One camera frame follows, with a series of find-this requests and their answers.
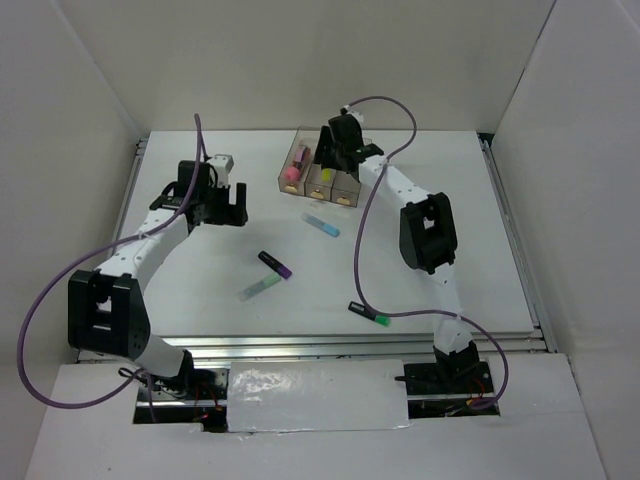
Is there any pink cap pen bundle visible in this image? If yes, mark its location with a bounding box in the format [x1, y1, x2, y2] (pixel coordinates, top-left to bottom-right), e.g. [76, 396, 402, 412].
[283, 145, 311, 182]

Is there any black purple highlighter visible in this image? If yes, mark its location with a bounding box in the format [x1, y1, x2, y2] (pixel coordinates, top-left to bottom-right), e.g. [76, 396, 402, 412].
[258, 251, 292, 280]

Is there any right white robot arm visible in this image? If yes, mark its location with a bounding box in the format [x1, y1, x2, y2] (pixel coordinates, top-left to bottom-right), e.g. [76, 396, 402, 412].
[314, 107, 479, 392]

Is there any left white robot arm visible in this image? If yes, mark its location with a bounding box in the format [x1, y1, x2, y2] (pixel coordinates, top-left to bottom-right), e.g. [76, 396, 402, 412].
[68, 154, 248, 399]

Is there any clear middle organizer bin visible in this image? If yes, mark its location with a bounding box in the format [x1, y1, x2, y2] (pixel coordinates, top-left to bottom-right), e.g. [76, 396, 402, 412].
[304, 153, 337, 202]

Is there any clear organizer bin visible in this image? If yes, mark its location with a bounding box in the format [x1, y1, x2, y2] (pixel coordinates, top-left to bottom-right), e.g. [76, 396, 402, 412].
[304, 153, 337, 202]
[331, 171, 361, 207]
[278, 127, 320, 196]

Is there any clear right organizer bin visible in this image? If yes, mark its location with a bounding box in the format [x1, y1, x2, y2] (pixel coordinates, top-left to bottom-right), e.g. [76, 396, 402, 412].
[331, 171, 361, 207]

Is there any clear left organizer bin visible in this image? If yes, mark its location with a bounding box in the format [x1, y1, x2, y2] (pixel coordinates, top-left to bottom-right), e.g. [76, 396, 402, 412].
[278, 127, 320, 196]

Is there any clear blue highlighter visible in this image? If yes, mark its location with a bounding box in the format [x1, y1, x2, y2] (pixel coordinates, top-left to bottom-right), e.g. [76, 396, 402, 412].
[301, 213, 340, 238]

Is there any clear green highlighter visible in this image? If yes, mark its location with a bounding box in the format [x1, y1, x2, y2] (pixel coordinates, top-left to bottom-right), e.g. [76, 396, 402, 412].
[237, 273, 282, 302]

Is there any black green highlighter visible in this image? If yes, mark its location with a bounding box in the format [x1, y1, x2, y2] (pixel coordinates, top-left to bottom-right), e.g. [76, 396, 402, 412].
[348, 301, 391, 327]

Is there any white foil cover plate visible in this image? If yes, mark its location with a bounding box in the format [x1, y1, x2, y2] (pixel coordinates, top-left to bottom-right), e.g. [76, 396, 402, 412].
[227, 359, 410, 433]

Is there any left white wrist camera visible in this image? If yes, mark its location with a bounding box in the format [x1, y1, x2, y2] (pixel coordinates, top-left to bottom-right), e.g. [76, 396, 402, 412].
[207, 154, 234, 188]

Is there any aluminium front rail frame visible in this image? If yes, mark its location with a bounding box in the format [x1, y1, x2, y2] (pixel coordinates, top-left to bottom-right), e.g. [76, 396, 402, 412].
[79, 333, 546, 362]

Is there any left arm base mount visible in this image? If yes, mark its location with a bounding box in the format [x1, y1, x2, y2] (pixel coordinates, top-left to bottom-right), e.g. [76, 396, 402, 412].
[118, 367, 230, 433]

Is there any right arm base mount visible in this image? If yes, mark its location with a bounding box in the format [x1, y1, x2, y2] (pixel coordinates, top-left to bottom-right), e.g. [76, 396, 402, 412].
[394, 360, 499, 419]

